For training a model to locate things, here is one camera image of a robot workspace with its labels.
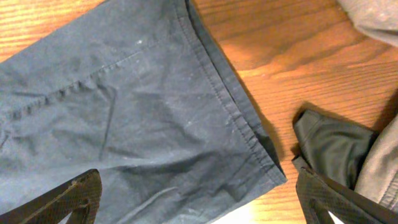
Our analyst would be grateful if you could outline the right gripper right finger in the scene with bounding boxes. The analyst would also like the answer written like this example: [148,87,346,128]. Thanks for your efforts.
[296,167,397,224]

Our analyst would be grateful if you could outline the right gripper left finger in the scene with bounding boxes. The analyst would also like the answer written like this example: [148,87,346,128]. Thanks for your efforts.
[1,169,102,224]

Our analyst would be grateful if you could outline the navy blue shorts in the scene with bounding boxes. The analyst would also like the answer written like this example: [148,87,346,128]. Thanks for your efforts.
[1,0,286,223]

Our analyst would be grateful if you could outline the black garment with label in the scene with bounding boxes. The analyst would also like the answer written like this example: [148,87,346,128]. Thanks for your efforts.
[292,110,377,190]

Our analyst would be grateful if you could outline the grey shirt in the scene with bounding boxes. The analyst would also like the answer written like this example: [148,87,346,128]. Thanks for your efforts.
[339,0,397,213]

